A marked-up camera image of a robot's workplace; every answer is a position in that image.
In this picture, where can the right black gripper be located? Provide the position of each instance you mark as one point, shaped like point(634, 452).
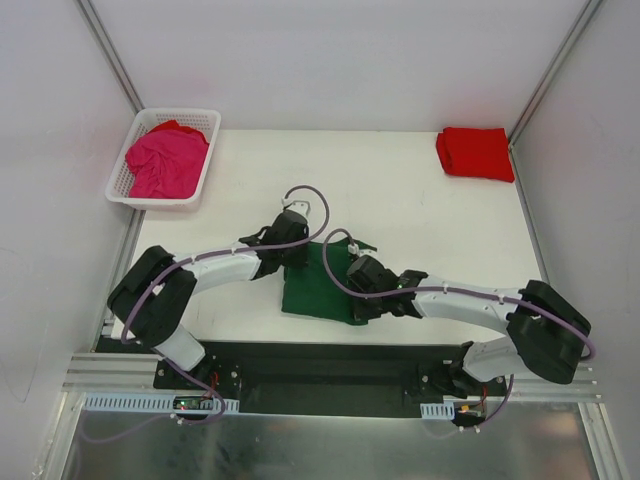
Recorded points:
point(362, 301)

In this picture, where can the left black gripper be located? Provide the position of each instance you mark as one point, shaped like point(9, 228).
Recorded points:
point(295, 255)

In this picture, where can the green t-shirt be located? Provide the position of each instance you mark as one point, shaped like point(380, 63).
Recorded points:
point(310, 292)

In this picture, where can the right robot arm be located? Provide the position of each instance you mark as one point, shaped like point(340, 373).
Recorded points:
point(540, 332)

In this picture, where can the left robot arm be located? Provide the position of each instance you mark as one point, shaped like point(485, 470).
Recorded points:
point(159, 286)

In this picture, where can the white plastic basket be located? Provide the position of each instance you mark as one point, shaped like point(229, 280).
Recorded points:
point(121, 180)

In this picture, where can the pink t-shirt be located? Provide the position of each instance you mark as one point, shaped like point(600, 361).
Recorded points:
point(167, 162)

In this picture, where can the folded red t-shirt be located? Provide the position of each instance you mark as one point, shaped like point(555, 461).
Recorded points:
point(475, 153)

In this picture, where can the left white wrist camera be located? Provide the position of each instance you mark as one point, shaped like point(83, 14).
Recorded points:
point(300, 207)

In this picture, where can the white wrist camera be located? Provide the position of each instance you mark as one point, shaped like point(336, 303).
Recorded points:
point(356, 250)
point(300, 207)

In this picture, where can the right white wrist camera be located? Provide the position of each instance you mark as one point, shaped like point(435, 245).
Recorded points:
point(356, 250)

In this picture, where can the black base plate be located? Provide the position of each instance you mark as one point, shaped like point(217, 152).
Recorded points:
point(376, 381)

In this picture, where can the right slotted cable duct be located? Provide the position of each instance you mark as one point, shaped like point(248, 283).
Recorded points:
point(438, 411)

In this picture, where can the slotted cable duct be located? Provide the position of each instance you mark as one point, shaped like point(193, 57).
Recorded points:
point(438, 411)
point(151, 403)

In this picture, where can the aluminium rail front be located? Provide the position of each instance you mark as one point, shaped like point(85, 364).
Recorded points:
point(113, 372)

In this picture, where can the left slotted cable duct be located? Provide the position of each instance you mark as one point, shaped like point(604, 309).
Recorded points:
point(151, 403)

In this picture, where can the left aluminium corner post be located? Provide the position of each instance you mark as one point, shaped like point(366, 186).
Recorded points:
point(96, 27)

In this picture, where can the aluminium corner post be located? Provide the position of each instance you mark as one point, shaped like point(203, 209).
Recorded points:
point(96, 27)
point(578, 28)

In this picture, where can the right aluminium corner post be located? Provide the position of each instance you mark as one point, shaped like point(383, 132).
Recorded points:
point(578, 28)

